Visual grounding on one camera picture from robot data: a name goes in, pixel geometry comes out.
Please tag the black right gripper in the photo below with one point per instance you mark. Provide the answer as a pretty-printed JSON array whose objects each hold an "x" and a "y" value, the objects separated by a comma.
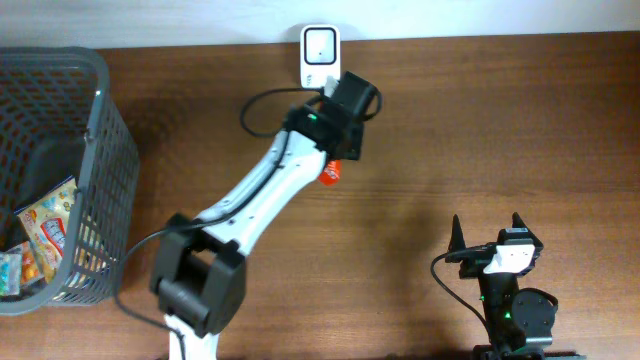
[{"x": 471, "y": 267}]

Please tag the red Hacks candy bag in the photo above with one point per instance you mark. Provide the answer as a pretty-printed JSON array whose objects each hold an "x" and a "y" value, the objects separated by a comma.
[{"x": 331, "y": 174}]

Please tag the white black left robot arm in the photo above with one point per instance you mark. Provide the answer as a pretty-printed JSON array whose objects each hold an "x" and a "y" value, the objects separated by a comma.
[{"x": 200, "y": 270}]

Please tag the teal tissue pack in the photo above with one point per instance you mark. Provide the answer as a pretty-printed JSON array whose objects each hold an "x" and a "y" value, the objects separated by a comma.
[{"x": 11, "y": 266}]

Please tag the yellow snack bag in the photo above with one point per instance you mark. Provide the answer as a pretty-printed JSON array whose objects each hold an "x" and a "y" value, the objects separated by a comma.
[{"x": 45, "y": 221}]

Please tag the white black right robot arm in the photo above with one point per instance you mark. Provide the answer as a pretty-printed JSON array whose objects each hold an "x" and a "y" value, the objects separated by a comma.
[{"x": 518, "y": 320}]

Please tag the orange tissue pack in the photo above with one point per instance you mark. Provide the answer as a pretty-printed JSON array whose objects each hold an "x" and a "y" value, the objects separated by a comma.
[{"x": 30, "y": 271}]

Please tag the white barcode scanner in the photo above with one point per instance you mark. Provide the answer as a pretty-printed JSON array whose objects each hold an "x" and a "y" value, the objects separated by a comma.
[{"x": 320, "y": 55}]

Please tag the grey plastic mesh basket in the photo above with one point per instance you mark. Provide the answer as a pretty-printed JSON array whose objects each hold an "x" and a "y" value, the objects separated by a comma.
[{"x": 58, "y": 121}]

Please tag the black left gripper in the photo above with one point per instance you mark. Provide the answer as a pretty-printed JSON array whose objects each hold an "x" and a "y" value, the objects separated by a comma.
[{"x": 356, "y": 133}]

